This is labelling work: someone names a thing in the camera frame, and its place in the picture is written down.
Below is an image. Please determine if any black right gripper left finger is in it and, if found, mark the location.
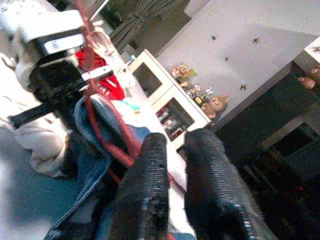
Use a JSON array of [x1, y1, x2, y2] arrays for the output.
[[111, 131, 171, 240]]

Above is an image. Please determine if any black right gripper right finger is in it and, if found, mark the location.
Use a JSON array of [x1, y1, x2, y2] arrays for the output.
[[183, 127, 279, 240]]

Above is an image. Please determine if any white tank top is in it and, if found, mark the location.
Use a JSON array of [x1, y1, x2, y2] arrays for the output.
[[0, 82, 76, 176]]

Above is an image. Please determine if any blue denim jacket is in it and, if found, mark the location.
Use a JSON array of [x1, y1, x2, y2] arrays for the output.
[[43, 96, 153, 240]]

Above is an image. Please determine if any red sweater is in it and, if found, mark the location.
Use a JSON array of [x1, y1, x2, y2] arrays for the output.
[[74, 48, 126, 100]]

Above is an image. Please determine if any dark TV stand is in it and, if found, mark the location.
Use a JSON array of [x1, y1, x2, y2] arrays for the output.
[[211, 62, 320, 240]]

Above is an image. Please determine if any small turquoise garment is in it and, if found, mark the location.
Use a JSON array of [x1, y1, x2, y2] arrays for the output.
[[124, 100, 142, 114]]

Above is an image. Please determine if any beige plush toy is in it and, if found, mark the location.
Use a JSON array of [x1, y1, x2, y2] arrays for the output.
[[200, 94, 231, 120]]

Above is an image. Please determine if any white glass door cabinet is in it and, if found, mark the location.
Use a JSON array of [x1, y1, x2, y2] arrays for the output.
[[128, 49, 212, 151]]

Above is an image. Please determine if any small trophy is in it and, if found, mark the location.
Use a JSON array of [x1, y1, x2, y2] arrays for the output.
[[193, 89, 209, 105]]

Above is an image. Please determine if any grey curtain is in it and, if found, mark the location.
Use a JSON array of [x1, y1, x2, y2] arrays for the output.
[[109, 0, 192, 51]]

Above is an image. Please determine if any yellow green ornament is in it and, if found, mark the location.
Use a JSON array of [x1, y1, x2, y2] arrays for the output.
[[186, 68, 200, 79]]

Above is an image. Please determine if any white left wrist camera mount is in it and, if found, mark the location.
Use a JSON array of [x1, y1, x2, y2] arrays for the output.
[[0, 0, 86, 57]]

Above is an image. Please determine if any white door frame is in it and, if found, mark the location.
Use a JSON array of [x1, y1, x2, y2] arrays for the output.
[[89, 0, 111, 22]]

